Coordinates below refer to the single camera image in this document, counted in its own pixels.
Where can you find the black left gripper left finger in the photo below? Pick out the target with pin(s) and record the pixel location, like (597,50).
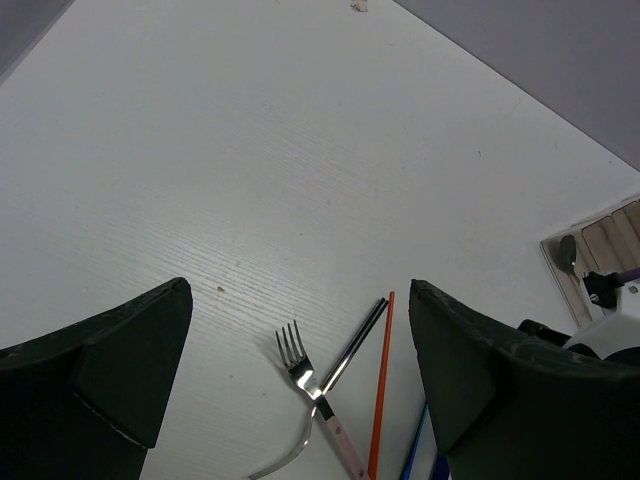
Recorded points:
(88,401)

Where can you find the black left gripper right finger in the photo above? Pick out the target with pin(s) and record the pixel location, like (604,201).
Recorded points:
(521,403)

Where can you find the teal chopstick long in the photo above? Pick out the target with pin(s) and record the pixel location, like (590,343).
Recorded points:
(409,460)

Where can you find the black silver chopstick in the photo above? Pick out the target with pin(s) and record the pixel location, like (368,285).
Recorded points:
(353,345)

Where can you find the black spoon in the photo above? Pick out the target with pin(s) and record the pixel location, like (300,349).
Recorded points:
(567,254)

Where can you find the pink handled fork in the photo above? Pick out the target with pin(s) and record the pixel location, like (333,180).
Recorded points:
(302,374)

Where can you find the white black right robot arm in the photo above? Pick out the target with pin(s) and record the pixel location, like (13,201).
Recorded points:
(614,338)

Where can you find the orange chopstick left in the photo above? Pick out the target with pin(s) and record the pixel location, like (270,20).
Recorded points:
(381,389)

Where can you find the clear divided utensil organizer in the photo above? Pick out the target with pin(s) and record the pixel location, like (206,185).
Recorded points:
(607,241)

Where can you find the small white paper scrap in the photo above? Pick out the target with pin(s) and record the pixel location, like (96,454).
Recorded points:
(359,5)

